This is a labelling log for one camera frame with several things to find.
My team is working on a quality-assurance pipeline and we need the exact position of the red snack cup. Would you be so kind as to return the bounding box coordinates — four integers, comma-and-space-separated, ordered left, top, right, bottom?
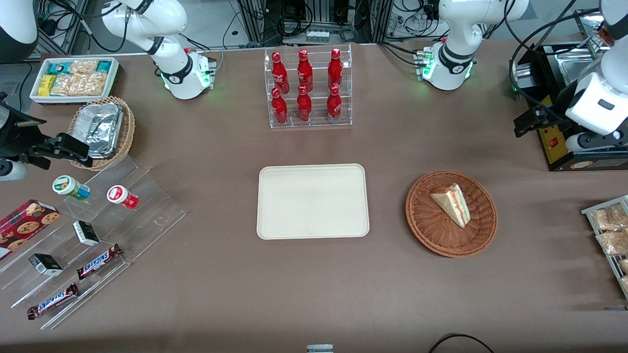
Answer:
107, 185, 139, 210

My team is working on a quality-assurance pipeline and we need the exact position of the tray of wrapped pastries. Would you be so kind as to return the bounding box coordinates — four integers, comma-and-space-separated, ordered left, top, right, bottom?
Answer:
581, 195, 628, 300

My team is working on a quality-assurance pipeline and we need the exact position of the small clear cracker bag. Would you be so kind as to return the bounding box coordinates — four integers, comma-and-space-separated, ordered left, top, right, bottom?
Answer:
68, 59, 100, 76

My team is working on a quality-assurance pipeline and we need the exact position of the green lid snack cup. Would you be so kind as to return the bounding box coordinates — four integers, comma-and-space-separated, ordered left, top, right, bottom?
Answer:
52, 175, 91, 201

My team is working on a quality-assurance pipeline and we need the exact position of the large clear cracker bag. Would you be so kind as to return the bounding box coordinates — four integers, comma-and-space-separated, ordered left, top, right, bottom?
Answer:
50, 72, 108, 97

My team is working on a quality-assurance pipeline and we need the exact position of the red chocolate cookie box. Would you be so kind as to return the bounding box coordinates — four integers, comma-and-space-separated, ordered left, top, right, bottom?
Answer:
0, 199, 61, 261

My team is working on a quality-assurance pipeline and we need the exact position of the snickers chocolate bar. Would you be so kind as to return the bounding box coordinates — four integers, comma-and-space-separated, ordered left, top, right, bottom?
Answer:
26, 283, 80, 320
77, 244, 123, 280

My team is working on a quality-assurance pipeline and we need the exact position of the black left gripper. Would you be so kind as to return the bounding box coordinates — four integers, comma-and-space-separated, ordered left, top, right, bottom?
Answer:
514, 105, 573, 138

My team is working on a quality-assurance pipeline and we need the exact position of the red cola bottle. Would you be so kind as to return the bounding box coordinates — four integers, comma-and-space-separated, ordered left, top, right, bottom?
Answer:
271, 52, 290, 95
296, 85, 313, 123
271, 88, 288, 125
326, 85, 342, 121
297, 50, 314, 93
327, 48, 343, 90

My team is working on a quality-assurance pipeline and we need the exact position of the silver foil tray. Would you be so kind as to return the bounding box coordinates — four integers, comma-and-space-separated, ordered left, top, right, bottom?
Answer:
74, 103, 124, 159

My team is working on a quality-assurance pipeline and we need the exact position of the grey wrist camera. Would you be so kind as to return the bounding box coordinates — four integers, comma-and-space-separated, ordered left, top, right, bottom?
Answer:
0, 159, 29, 182
565, 131, 628, 153

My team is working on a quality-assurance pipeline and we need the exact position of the cream plastic tray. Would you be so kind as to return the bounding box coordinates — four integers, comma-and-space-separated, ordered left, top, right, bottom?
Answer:
257, 164, 370, 240

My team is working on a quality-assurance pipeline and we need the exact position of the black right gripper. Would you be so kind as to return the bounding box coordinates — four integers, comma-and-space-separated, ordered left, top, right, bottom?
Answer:
0, 92, 94, 171

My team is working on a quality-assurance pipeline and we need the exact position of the aluminium frame rack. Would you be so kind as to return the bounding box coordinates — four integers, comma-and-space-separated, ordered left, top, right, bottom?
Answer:
235, 0, 395, 46

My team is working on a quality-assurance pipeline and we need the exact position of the oval tan wicker basket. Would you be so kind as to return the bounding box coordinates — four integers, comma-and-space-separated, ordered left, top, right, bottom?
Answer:
68, 96, 136, 171

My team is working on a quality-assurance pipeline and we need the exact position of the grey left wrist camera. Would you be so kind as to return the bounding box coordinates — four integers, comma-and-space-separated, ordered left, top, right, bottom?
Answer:
565, 131, 628, 153

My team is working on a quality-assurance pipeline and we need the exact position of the clear acrylic bottle rack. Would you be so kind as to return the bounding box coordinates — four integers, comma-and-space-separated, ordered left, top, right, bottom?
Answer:
263, 44, 353, 129

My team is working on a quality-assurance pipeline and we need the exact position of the clear acrylic stepped display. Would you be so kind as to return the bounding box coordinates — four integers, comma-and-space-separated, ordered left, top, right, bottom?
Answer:
0, 155, 187, 330

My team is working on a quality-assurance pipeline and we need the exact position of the black and yellow appliance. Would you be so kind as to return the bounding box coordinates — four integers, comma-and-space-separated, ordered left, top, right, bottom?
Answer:
513, 41, 628, 172

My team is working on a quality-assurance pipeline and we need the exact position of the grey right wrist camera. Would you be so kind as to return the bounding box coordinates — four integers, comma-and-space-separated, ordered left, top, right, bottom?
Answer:
0, 159, 29, 182

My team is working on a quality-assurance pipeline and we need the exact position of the round brown wicker basket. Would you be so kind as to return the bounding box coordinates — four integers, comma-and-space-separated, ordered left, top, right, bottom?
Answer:
405, 170, 498, 258

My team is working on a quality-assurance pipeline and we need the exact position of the triangle sandwich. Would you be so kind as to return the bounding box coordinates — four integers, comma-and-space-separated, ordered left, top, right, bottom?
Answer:
430, 183, 471, 229

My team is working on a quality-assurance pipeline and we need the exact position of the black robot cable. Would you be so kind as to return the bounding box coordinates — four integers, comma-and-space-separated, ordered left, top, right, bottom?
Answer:
508, 0, 605, 101

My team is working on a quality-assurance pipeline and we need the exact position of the black looped cable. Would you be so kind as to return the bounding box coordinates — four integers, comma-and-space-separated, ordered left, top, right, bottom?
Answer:
428, 333, 497, 353

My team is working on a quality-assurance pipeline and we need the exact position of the white plastic snack bin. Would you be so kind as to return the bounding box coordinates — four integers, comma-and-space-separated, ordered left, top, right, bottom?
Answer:
30, 57, 120, 105

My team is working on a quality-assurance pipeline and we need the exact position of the small black box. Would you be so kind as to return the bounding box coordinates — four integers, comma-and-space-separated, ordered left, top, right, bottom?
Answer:
28, 253, 64, 277
72, 220, 100, 247

